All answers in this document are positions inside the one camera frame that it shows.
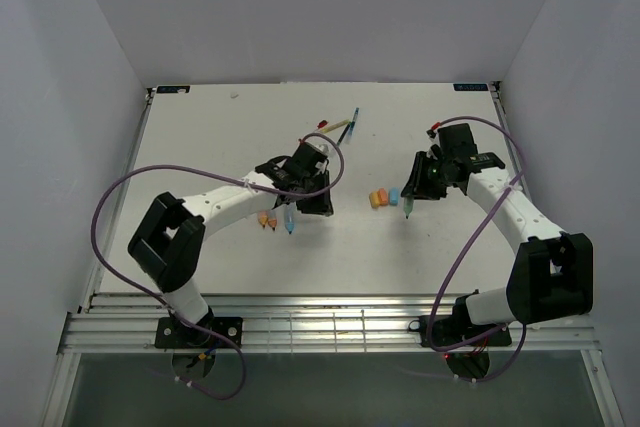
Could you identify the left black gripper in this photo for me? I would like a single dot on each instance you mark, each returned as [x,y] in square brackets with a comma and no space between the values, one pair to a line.
[323,205]

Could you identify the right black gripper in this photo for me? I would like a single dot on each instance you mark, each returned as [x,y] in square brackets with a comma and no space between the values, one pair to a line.
[417,186]

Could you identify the green highlighter pen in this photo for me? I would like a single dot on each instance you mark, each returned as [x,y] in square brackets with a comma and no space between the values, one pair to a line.
[408,206]

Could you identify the blue pen cap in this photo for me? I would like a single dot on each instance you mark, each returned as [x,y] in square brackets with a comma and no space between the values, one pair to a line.
[393,196]

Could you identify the orange pen cap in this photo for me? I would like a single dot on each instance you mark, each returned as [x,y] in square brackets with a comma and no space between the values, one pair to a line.
[383,199]

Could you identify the blue highlighter pen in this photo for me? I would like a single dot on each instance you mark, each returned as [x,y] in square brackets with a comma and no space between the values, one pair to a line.
[288,216]

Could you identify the yellow pen cap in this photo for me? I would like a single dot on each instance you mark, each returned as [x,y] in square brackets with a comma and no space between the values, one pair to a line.
[374,200]

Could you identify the orange highlighter pen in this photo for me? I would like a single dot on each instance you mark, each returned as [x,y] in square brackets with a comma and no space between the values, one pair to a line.
[272,220]

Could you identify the yellow highlighter pen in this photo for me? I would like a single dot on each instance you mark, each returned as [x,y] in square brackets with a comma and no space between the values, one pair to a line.
[263,219]

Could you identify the yellow barrel pen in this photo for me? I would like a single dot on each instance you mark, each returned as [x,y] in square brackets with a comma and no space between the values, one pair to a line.
[335,126]

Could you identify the blue capped pen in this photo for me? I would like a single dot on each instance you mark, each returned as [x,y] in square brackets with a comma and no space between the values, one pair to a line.
[352,126]

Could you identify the teal thin pen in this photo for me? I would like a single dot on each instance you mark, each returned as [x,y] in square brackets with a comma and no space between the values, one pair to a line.
[346,131]

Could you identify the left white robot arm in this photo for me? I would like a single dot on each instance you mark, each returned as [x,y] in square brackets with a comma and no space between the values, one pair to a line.
[167,243]

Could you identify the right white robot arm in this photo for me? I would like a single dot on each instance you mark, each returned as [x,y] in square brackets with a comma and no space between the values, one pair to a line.
[552,274]

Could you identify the right blue corner label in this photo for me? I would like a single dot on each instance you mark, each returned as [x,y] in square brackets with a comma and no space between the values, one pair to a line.
[470,87]

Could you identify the blue corner label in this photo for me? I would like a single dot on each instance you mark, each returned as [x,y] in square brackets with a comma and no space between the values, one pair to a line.
[470,87]
[173,89]

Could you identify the left blue corner label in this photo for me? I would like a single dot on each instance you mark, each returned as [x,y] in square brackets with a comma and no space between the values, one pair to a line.
[173,89]

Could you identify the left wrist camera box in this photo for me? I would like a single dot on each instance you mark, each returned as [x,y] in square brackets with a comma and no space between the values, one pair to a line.
[310,154]

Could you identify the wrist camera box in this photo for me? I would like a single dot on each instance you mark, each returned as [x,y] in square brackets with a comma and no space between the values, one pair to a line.
[457,141]
[310,154]

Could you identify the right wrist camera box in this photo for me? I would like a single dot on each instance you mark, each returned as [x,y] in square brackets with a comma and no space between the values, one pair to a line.
[457,141]

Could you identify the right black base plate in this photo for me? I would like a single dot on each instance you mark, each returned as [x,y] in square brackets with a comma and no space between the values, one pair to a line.
[445,333]

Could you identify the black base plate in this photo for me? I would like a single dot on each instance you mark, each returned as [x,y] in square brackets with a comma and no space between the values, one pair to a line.
[445,333]
[171,334]

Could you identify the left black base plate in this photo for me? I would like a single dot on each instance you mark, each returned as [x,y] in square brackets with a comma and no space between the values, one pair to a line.
[171,334]

